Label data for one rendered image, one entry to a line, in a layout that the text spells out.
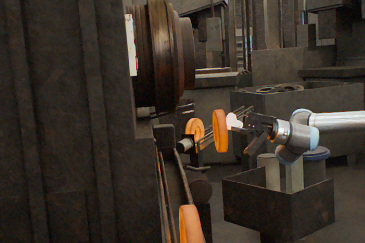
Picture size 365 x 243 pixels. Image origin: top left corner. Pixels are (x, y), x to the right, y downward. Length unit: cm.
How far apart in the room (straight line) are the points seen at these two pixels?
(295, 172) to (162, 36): 135
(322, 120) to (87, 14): 99
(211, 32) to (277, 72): 198
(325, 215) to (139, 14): 94
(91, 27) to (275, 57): 488
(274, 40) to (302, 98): 671
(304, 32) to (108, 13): 451
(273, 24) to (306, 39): 508
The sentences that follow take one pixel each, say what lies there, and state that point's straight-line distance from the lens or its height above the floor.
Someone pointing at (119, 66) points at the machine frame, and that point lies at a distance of 140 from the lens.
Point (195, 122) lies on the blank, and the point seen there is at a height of 77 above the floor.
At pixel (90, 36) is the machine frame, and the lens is 138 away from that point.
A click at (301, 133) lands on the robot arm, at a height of 80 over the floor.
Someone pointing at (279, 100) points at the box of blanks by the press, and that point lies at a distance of 402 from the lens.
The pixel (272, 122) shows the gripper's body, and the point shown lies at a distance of 175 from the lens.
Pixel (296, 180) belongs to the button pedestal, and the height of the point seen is 36.
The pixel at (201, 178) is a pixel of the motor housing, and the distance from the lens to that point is 221.
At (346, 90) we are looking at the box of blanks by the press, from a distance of 441.
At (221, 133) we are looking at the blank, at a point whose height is 83.
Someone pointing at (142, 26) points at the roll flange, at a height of 122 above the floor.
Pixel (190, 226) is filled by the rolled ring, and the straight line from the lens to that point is 99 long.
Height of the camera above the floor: 111
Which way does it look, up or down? 9 degrees down
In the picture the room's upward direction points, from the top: 4 degrees counter-clockwise
